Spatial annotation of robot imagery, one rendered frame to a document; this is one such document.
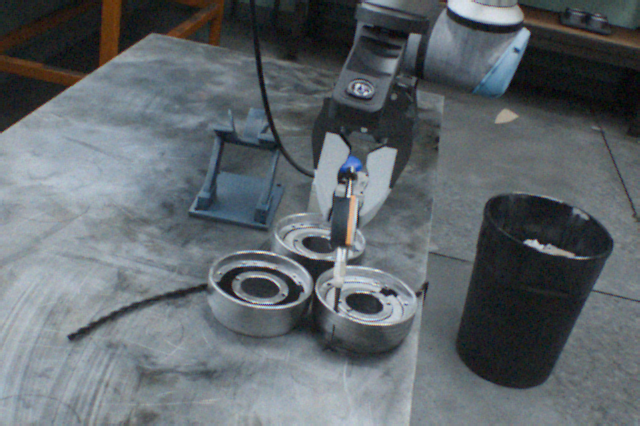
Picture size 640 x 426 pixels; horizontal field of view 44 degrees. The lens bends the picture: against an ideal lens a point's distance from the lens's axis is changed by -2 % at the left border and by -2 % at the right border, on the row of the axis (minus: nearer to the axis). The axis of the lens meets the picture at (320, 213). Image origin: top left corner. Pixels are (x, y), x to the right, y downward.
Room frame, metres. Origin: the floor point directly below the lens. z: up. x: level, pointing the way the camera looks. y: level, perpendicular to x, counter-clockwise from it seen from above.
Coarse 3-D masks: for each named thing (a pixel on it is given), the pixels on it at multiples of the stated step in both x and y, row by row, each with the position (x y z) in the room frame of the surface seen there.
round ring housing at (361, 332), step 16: (352, 272) 0.74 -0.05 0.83; (368, 272) 0.74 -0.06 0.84; (384, 272) 0.74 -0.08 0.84; (320, 288) 0.71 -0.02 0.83; (352, 288) 0.72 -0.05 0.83; (368, 288) 0.72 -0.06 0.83; (400, 288) 0.73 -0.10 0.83; (320, 304) 0.67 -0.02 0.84; (352, 304) 0.71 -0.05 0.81; (368, 304) 0.71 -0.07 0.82; (384, 304) 0.70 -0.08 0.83; (400, 304) 0.71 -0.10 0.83; (416, 304) 0.69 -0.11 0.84; (320, 320) 0.66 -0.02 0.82; (336, 320) 0.65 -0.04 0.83; (352, 320) 0.64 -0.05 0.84; (368, 320) 0.67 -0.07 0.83; (400, 320) 0.66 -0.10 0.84; (336, 336) 0.65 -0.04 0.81; (352, 336) 0.64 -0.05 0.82; (368, 336) 0.64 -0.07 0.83; (384, 336) 0.65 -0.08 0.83; (400, 336) 0.66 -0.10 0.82; (368, 352) 0.65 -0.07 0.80
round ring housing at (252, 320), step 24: (216, 264) 0.70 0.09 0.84; (240, 264) 0.72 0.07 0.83; (264, 264) 0.73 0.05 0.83; (288, 264) 0.73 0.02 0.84; (216, 288) 0.65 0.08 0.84; (240, 288) 0.68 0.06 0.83; (264, 288) 0.71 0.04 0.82; (312, 288) 0.68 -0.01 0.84; (216, 312) 0.65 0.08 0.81; (240, 312) 0.64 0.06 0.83; (264, 312) 0.64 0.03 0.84; (288, 312) 0.65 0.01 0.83; (264, 336) 0.64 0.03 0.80
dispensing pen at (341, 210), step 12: (348, 168) 0.74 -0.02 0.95; (348, 180) 0.74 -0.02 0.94; (348, 192) 0.73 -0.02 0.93; (336, 204) 0.71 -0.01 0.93; (348, 204) 0.71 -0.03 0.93; (336, 216) 0.70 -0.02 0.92; (348, 216) 0.70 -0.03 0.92; (336, 228) 0.69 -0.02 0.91; (336, 240) 0.68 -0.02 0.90; (336, 252) 0.69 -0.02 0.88; (348, 252) 0.69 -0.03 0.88; (336, 264) 0.68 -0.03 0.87; (336, 276) 0.68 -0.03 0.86; (336, 288) 0.67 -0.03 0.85; (336, 300) 0.66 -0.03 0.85
